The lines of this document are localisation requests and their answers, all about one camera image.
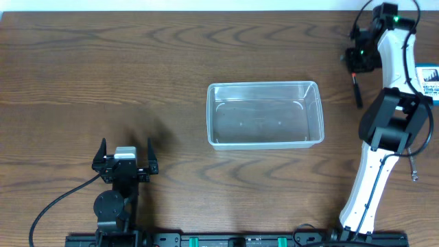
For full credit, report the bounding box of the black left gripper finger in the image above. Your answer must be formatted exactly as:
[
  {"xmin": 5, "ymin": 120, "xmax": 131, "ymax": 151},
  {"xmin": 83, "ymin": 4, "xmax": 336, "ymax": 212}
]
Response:
[
  {"xmin": 93, "ymin": 138, "xmax": 107, "ymax": 163},
  {"xmin": 147, "ymin": 138, "xmax": 158, "ymax": 164}
]

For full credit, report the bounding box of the small steel claw hammer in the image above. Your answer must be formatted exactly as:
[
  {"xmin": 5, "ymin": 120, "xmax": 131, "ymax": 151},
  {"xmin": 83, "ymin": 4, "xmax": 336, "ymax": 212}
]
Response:
[{"xmin": 351, "ymin": 73, "xmax": 363, "ymax": 109}]

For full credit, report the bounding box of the clear plastic storage container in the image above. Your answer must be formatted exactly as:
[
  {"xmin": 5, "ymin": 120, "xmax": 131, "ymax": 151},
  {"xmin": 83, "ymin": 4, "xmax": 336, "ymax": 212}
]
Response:
[{"xmin": 206, "ymin": 81, "xmax": 325, "ymax": 150}]

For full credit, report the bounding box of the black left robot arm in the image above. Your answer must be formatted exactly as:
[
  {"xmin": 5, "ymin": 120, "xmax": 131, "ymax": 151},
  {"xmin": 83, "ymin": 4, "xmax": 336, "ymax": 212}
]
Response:
[{"xmin": 92, "ymin": 139, "xmax": 158, "ymax": 247}]

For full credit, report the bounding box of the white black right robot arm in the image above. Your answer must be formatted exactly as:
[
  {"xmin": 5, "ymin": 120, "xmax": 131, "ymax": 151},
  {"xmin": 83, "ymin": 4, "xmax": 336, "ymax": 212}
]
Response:
[{"xmin": 326, "ymin": 2, "xmax": 438, "ymax": 246}]

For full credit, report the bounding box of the blue white cardboard box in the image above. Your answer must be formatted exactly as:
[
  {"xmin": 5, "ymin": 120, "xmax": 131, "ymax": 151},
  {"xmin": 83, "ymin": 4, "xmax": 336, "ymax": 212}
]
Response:
[{"xmin": 416, "ymin": 63, "xmax": 439, "ymax": 106}]

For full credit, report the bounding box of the silver combination wrench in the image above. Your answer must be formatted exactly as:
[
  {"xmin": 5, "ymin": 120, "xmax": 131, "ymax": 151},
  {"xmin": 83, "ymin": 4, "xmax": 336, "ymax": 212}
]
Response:
[{"xmin": 407, "ymin": 148, "xmax": 418, "ymax": 182}]

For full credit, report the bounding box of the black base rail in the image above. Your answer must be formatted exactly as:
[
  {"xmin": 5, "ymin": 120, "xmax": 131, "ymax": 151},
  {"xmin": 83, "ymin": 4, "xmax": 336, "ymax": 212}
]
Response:
[{"xmin": 64, "ymin": 229, "xmax": 410, "ymax": 247}]

